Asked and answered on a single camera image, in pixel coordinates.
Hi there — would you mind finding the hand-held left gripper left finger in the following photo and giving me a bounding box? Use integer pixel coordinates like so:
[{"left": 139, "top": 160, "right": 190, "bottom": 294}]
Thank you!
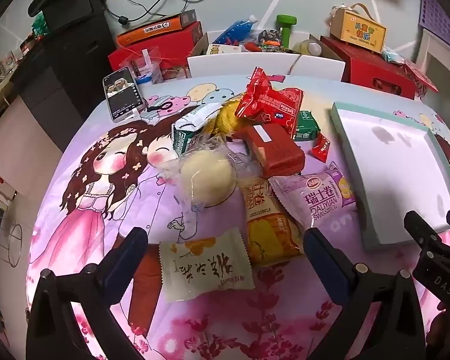
[{"left": 26, "top": 227, "right": 149, "bottom": 360}]

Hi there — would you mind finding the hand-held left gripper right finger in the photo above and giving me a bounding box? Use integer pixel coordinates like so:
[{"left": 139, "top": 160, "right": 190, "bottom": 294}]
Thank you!
[{"left": 304, "top": 227, "right": 426, "bottom": 360}]

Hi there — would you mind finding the yellow swiss roll packet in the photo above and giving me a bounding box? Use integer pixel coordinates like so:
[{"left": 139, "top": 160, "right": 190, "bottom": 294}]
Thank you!
[{"left": 242, "top": 176, "right": 305, "bottom": 268}]

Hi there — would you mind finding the purple swiss roll packet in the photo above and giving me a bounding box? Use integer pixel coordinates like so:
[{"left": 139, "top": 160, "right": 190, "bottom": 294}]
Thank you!
[{"left": 268, "top": 161, "right": 358, "bottom": 232}]

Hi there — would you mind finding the teal rimmed white box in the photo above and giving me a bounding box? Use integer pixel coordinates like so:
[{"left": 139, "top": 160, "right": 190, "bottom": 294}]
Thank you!
[{"left": 330, "top": 101, "right": 450, "bottom": 253}]

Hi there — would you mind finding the cream snack packet brown script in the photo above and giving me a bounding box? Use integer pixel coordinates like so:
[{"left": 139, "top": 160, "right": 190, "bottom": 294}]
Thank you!
[{"left": 158, "top": 228, "right": 256, "bottom": 303}]

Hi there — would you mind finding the small red candy packet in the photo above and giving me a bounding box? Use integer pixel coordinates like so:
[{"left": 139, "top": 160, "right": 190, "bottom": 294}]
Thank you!
[{"left": 310, "top": 133, "right": 331, "bottom": 163}]

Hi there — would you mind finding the clear round pastry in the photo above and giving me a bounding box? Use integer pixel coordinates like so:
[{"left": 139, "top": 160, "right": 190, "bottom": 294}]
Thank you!
[{"left": 158, "top": 138, "right": 262, "bottom": 226}]

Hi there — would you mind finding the dark red snack packet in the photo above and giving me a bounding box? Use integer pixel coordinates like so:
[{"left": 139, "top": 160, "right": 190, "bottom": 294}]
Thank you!
[{"left": 232, "top": 124, "right": 307, "bottom": 178}]

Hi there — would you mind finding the green white snack packet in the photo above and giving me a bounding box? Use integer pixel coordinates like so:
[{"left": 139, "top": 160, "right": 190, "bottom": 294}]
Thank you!
[{"left": 171, "top": 103, "right": 226, "bottom": 157}]

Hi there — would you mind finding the bright red puffed snack packet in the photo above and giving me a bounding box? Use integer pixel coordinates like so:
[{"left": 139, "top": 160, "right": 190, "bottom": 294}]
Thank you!
[{"left": 234, "top": 67, "right": 304, "bottom": 140}]

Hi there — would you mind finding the yellow clear snack packet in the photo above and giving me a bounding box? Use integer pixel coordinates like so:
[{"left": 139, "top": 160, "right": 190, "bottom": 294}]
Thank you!
[{"left": 209, "top": 95, "right": 249, "bottom": 138}]

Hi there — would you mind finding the red patterned box lid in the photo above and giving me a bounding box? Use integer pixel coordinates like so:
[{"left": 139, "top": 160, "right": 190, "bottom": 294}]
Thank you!
[{"left": 397, "top": 58, "right": 440, "bottom": 100}]

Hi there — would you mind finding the white smartphone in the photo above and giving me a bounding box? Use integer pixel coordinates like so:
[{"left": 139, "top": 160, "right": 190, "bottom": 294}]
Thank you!
[{"left": 102, "top": 67, "right": 146, "bottom": 124}]

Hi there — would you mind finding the red carry box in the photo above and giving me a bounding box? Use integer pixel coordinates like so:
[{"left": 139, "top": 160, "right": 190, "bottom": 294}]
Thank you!
[{"left": 320, "top": 35, "right": 417, "bottom": 100}]

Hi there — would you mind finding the light blue tissue packet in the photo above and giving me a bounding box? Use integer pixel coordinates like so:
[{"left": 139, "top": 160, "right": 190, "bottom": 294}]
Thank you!
[{"left": 382, "top": 47, "right": 408, "bottom": 65}]

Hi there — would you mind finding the white desk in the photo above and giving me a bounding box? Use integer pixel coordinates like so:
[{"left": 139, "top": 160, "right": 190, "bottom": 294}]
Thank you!
[{"left": 415, "top": 30, "right": 450, "bottom": 85}]

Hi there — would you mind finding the clear plastic box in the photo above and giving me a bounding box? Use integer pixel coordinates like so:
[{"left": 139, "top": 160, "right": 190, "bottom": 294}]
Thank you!
[{"left": 129, "top": 47, "right": 166, "bottom": 85}]

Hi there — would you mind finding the white cardboard box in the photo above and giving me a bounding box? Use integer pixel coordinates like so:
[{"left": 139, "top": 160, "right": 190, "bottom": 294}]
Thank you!
[{"left": 187, "top": 32, "right": 346, "bottom": 82}]

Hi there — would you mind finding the purple perforated panel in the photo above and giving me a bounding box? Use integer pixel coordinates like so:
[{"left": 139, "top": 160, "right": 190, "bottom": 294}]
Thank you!
[{"left": 418, "top": 0, "right": 450, "bottom": 54}]

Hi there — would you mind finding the clear round bottle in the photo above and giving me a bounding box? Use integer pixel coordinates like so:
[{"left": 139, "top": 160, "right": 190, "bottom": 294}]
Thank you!
[{"left": 294, "top": 39, "right": 322, "bottom": 56}]

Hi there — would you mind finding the large red gift box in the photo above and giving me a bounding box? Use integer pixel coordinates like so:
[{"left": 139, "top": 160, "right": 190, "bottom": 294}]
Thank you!
[{"left": 108, "top": 22, "right": 204, "bottom": 80}]

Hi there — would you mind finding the black cabinet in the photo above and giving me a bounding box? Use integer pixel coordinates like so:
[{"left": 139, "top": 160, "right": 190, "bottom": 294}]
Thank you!
[{"left": 7, "top": 0, "right": 116, "bottom": 96}]

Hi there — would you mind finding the dark colourful toy bag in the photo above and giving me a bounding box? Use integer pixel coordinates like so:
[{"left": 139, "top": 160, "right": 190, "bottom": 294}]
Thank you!
[{"left": 257, "top": 29, "right": 286, "bottom": 52}]

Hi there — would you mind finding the green dumbbell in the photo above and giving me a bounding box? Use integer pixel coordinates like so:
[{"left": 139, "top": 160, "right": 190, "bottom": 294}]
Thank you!
[{"left": 277, "top": 15, "right": 298, "bottom": 50}]

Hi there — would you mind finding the small yellow white box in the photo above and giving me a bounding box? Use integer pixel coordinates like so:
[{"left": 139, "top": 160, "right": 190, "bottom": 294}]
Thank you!
[{"left": 206, "top": 43, "right": 245, "bottom": 56}]

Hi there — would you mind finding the orange flat box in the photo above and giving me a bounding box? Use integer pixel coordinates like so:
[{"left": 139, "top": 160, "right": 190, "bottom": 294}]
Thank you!
[{"left": 116, "top": 9, "right": 198, "bottom": 46}]

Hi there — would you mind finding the blue bead bottle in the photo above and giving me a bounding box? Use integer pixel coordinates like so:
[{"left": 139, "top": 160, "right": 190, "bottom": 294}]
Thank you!
[{"left": 212, "top": 15, "right": 258, "bottom": 46}]

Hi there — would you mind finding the green plastic item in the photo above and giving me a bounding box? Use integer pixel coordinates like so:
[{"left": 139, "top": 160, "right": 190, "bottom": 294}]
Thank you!
[{"left": 31, "top": 12, "right": 46, "bottom": 37}]

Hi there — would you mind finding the yellow gift box with handle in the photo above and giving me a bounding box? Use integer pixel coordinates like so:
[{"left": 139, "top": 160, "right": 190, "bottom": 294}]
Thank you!
[{"left": 330, "top": 3, "right": 388, "bottom": 54}]

